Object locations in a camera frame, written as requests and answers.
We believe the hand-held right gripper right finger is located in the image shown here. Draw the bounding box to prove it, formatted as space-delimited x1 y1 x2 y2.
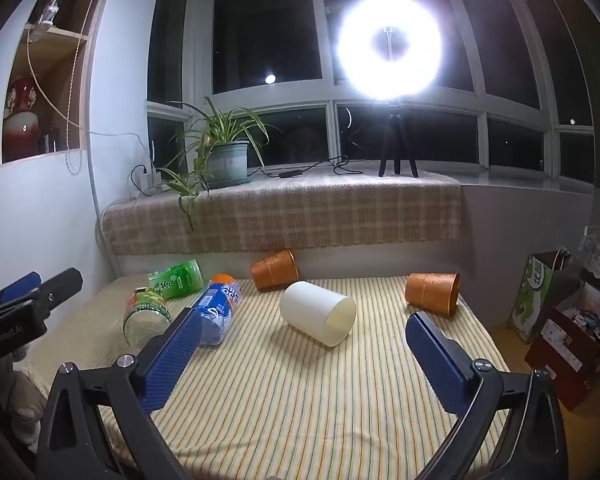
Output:
405 311 570 480

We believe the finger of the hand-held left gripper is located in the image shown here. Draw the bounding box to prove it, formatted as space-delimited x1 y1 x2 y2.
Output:
38 267 84 312
0 271 43 312

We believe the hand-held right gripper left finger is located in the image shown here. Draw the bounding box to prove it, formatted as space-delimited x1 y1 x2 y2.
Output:
36 306 206 480

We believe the white cup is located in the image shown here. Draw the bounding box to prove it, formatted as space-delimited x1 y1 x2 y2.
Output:
279 281 357 348

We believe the orange patterned cup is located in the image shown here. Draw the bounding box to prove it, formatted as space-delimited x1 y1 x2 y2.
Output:
405 272 461 317
249 249 300 292

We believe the person's left hand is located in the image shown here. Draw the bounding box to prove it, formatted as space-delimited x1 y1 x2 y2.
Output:
0 352 48 448

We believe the clear jar with green label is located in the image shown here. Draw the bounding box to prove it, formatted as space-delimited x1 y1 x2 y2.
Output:
122 287 173 347

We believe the blue bottle with orange cap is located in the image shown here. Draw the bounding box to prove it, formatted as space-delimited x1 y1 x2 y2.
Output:
190 274 242 347

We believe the green plastic bottle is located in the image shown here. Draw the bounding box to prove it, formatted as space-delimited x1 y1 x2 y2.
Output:
147 259 203 300

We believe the green paper bag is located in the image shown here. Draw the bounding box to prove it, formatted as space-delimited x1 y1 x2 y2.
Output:
511 251 572 344

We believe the striped bed sheet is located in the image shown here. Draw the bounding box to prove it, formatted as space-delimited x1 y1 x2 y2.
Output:
27 276 512 480

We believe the red cardboard box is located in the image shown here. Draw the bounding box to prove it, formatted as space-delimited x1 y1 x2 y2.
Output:
524 280 600 414

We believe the red ceramic vase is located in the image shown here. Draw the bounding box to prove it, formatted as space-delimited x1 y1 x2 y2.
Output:
2 75 41 162

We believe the checked beige cloth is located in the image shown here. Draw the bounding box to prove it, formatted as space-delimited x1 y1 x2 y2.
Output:
100 170 463 257

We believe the potted spider plant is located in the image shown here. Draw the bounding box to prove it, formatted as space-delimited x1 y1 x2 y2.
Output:
157 97 282 232

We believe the black tripod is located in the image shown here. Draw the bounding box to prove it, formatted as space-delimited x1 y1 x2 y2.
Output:
378 100 420 179

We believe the white framed window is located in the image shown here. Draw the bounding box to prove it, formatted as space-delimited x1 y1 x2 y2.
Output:
146 0 597 187

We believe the white cable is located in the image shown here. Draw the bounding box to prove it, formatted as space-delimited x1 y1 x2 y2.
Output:
26 0 154 177

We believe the wooden wall shelf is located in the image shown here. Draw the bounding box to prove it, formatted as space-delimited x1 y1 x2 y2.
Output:
0 0 117 166

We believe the black cable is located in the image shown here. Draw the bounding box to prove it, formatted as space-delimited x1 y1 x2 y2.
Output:
252 107 367 179

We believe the ring light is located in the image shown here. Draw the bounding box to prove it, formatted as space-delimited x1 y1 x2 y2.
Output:
337 0 444 102

